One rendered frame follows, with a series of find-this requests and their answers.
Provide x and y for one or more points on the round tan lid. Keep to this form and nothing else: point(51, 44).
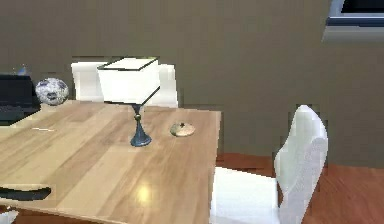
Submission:
point(182, 129)

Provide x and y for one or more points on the white shade table lamp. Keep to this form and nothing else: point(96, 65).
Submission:
point(130, 81)

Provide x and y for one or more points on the light wooden table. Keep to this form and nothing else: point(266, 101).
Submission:
point(100, 166)

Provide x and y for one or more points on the white chair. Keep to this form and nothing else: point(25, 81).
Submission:
point(293, 166)
point(87, 83)

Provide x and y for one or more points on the blue white patterned ball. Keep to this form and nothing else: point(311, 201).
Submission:
point(52, 91)

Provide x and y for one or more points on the black laptop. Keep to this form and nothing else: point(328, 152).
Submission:
point(15, 96)

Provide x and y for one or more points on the black curved flat object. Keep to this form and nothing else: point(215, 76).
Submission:
point(23, 193)

